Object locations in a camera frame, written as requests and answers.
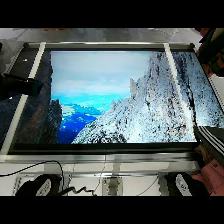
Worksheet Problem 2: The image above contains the silver frame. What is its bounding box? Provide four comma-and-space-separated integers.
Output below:
0, 40, 214, 197

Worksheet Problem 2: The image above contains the pink garment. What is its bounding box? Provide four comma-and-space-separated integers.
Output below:
191, 157, 224, 197

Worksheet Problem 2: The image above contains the black white-striped garment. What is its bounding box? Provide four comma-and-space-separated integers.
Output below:
193, 124, 224, 158

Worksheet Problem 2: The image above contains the white garment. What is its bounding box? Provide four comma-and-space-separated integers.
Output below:
209, 73, 224, 114

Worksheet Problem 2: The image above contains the black cable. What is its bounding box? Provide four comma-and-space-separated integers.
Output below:
0, 160, 98, 197

